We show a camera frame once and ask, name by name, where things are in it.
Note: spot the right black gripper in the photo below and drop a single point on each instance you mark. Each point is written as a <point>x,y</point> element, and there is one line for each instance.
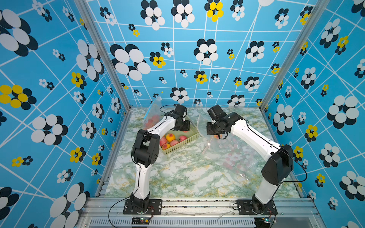
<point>208,131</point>

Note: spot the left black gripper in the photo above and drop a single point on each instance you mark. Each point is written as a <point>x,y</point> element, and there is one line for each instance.
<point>187,126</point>

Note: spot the clear zip-top bag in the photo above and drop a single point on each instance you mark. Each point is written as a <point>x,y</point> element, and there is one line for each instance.
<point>153,109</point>

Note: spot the pink red peach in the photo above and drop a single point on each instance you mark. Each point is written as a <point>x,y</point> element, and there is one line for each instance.
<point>155,118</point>

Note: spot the pale green plastic basket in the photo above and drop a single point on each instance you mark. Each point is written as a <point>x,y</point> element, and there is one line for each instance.
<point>191,135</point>

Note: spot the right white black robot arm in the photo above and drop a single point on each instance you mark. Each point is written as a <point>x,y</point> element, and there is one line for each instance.
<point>276,160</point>

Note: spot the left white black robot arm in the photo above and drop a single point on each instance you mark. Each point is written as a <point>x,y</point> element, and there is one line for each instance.
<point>145,152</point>

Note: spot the pink peach centre back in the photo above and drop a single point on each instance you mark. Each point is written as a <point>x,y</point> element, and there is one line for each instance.
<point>182,138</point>

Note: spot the yellow red blush peach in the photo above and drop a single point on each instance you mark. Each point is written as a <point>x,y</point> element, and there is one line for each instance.
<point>170,138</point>

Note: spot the pink peach front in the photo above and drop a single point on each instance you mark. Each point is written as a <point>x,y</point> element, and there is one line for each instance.
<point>174,142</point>

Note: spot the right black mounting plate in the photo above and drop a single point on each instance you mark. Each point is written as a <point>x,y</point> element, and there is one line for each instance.
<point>256,208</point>

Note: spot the black mounting plate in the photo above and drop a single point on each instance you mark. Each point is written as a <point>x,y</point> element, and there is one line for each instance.
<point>256,208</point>
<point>140,207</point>

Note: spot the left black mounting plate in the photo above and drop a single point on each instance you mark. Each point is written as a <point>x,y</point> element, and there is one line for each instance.
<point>140,207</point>

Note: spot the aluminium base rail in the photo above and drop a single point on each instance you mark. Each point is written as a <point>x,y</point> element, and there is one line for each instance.
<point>200,213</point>

